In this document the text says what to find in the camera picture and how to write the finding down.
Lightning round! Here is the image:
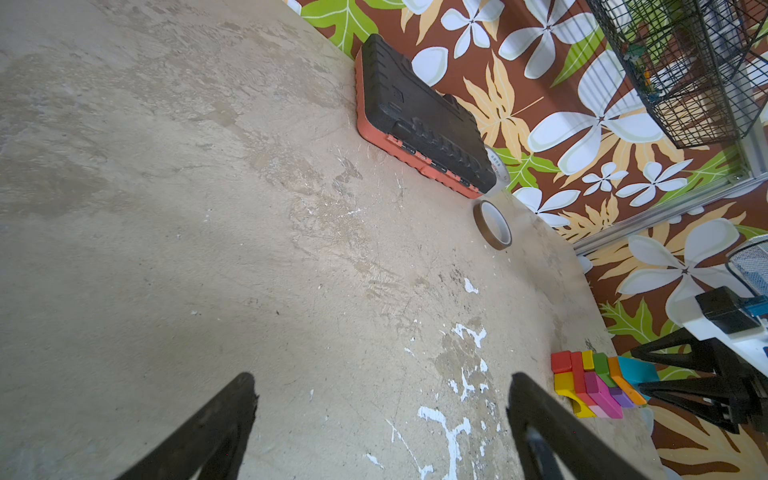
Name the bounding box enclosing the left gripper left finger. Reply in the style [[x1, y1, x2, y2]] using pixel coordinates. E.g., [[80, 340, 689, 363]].
[[119, 372, 258, 479]]

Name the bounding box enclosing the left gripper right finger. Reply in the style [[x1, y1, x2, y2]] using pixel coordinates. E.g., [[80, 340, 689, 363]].
[[506, 372, 645, 479]]

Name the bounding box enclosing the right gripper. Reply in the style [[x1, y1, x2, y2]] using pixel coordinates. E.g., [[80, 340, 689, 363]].
[[630, 329, 767, 434]]

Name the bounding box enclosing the pink wood block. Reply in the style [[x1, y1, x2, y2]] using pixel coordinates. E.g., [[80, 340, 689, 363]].
[[589, 404, 609, 418]]

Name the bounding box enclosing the yellow block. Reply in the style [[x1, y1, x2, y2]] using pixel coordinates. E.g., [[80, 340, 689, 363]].
[[554, 372, 596, 419], [581, 350, 595, 372]]

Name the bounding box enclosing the teal wood block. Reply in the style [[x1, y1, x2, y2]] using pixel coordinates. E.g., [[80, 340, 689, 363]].
[[617, 357, 660, 385]]

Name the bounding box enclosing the magenta wood block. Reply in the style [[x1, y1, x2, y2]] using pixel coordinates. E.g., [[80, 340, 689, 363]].
[[584, 372, 624, 419]]

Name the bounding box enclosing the red block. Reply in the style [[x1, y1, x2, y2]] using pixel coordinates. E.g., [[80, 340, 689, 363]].
[[571, 352, 596, 407], [550, 351, 573, 374]]

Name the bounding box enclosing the orange cylinder block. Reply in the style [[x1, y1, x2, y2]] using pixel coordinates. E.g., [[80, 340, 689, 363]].
[[608, 357, 647, 407]]

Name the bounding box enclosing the green cube block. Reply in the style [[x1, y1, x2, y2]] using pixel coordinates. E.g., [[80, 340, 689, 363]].
[[593, 353, 617, 388]]

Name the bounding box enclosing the brown tape roll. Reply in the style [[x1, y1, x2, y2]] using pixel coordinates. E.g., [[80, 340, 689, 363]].
[[473, 200, 513, 251]]

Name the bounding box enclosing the black tool case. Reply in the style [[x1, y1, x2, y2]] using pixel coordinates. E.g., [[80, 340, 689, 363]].
[[355, 34, 497, 199]]

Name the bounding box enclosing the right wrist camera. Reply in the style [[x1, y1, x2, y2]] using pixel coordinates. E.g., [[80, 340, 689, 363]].
[[669, 287, 767, 375]]

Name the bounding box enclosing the white wire basket right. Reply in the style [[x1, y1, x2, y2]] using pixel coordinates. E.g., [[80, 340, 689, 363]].
[[726, 234, 768, 296]]

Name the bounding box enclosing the black wire basket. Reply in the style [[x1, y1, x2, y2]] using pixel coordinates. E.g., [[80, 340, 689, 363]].
[[588, 0, 767, 148]]

